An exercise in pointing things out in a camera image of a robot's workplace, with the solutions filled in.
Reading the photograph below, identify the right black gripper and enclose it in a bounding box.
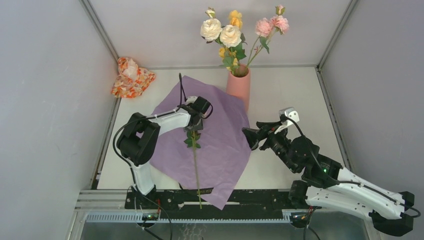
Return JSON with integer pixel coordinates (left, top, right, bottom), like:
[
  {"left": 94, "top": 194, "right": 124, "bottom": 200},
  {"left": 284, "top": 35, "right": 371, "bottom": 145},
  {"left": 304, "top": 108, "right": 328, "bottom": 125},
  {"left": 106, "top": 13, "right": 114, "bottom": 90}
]
[{"left": 240, "top": 120, "right": 297, "bottom": 173}]

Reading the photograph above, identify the green leafy bud stem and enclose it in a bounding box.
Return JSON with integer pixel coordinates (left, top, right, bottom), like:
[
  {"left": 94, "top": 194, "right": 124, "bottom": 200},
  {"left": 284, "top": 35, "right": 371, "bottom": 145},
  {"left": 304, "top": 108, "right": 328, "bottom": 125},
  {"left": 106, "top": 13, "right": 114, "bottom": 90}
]
[{"left": 184, "top": 130, "right": 203, "bottom": 210}]

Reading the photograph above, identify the pink paper flower bouquet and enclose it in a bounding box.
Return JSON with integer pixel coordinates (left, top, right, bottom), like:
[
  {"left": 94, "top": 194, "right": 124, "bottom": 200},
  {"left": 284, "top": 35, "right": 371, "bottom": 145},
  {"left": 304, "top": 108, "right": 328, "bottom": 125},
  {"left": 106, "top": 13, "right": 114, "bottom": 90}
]
[{"left": 150, "top": 76, "right": 251, "bottom": 210}]

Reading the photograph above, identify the cream rose stem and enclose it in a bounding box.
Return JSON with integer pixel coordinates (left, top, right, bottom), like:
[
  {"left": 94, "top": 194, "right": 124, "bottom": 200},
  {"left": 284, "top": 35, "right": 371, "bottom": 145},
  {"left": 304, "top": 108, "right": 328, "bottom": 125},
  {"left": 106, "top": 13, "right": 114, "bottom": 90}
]
[{"left": 200, "top": 7, "right": 246, "bottom": 75}]

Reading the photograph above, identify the black printed ribbon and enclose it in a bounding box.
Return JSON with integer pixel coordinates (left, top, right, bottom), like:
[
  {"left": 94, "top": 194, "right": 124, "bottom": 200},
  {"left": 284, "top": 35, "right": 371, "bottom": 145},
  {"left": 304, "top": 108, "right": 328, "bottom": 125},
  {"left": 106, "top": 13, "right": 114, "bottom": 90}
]
[{"left": 178, "top": 125, "right": 259, "bottom": 196}]

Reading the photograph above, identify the pink rose stem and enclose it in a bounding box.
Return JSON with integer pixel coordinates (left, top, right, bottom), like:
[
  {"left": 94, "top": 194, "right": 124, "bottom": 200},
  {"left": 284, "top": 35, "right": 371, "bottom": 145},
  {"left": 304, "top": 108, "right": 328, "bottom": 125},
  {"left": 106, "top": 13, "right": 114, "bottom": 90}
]
[{"left": 246, "top": 4, "right": 290, "bottom": 67}]

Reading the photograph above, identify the yellow rose stem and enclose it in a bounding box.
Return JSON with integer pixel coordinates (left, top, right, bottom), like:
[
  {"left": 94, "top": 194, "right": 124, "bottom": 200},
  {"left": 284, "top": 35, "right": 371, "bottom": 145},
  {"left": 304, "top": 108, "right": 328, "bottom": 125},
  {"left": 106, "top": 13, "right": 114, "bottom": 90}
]
[{"left": 217, "top": 10, "right": 247, "bottom": 75}]

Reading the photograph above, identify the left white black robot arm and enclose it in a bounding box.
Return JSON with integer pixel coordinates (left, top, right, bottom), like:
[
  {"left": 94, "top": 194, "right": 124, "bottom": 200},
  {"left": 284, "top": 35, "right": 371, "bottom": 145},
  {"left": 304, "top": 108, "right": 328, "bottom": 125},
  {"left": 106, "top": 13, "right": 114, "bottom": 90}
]
[{"left": 112, "top": 96, "right": 214, "bottom": 209}]

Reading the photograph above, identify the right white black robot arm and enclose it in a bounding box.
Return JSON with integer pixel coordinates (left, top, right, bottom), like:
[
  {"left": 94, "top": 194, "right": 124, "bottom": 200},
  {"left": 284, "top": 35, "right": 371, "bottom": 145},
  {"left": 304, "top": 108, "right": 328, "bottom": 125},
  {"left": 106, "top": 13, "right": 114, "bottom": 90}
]
[{"left": 242, "top": 122, "right": 421, "bottom": 237}]

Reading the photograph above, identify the pink cylindrical vase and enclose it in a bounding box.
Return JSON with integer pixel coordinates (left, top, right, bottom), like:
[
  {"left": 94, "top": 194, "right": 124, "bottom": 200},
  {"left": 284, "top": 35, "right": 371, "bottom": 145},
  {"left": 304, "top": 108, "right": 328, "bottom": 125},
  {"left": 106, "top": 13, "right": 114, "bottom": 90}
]
[{"left": 226, "top": 64, "right": 251, "bottom": 112}]

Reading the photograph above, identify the orange floral crumpled cloth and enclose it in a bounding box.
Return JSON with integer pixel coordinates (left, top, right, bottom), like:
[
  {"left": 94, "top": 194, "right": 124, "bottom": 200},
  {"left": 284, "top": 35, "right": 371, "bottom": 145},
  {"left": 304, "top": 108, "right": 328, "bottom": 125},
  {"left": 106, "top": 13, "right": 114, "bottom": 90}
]
[{"left": 111, "top": 57, "right": 157, "bottom": 99}]

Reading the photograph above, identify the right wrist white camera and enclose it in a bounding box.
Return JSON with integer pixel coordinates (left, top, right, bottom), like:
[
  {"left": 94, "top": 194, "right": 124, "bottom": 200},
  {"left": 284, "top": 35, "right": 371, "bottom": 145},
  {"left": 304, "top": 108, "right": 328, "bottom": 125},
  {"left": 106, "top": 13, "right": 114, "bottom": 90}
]
[{"left": 274, "top": 107, "right": 300, "bottom": 134}]

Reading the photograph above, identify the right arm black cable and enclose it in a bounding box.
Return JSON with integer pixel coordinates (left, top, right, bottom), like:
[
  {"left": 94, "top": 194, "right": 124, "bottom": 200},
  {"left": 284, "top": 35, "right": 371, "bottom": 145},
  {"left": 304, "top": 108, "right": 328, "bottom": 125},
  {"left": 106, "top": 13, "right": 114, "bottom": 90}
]
[{"left": 279, "top": 114, "right": 422, "bottom": 220}]

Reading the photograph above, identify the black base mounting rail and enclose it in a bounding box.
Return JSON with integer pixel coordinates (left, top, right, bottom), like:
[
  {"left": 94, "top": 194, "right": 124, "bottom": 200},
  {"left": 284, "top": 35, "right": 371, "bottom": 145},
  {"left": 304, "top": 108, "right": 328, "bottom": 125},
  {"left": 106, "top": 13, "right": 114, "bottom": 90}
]
[{"left": 124, "top": 189, "right": 310, "bottom": 220}]

